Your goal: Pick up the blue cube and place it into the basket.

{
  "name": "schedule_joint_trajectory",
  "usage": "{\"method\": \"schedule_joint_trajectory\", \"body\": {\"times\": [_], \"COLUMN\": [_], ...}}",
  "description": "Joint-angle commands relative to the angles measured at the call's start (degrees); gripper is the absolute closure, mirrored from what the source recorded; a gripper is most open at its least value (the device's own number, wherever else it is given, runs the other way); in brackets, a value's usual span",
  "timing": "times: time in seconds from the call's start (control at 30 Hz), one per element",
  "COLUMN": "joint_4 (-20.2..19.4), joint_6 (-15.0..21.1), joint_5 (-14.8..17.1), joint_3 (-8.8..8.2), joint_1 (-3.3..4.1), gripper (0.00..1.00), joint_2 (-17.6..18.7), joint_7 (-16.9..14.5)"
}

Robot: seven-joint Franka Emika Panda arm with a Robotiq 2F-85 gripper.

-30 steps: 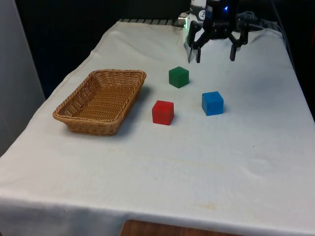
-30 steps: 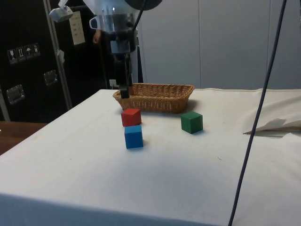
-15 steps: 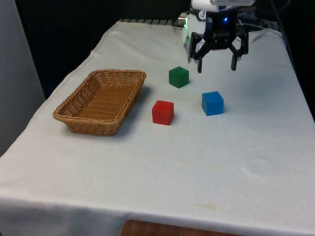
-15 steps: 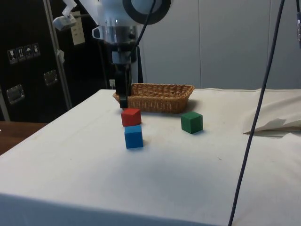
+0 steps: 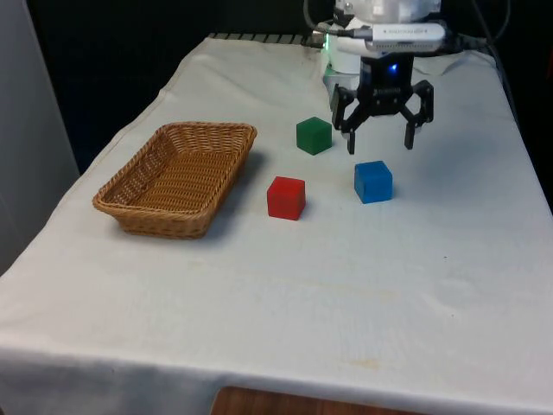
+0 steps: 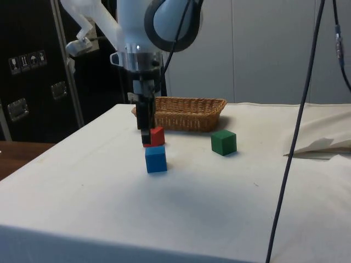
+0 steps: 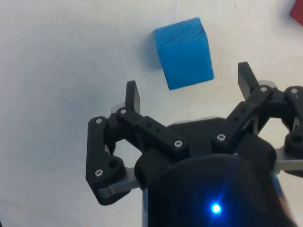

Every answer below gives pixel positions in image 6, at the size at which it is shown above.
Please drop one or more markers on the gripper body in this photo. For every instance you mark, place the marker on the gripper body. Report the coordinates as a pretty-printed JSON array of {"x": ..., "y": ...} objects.
[{"x": 149, "y": 74}]

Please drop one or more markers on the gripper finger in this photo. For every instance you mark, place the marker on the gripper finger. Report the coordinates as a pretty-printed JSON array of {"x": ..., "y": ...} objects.
[{"x": 144, "y": 117}]

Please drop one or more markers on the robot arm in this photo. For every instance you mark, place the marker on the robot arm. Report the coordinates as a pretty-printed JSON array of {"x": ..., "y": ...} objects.
[{"x": 131, "y": 24}]

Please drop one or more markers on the red cube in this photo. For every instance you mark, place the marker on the red cube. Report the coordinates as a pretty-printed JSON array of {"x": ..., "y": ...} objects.
[{"x": 158, "y": 136}]

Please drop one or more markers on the blue cube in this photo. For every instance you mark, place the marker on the blue cube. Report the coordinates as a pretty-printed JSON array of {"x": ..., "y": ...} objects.
[{"x": 156, "y": 160}]

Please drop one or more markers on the wicker basket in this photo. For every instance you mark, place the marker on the wicker basket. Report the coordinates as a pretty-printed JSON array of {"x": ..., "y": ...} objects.
[{"x": 189, "y": 117}]

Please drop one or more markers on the green cube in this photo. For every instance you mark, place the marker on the green cube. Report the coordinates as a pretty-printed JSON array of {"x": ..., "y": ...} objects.
[{"x": 223, "y": 143}]

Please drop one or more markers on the black cabinet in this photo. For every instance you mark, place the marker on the black cabinet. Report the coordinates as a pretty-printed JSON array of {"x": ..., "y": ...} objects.
[{"x": 35, "y": 90}]

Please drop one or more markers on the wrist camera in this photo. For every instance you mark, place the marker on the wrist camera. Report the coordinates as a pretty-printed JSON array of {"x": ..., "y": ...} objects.
[{"x": 79, "y": 47}]

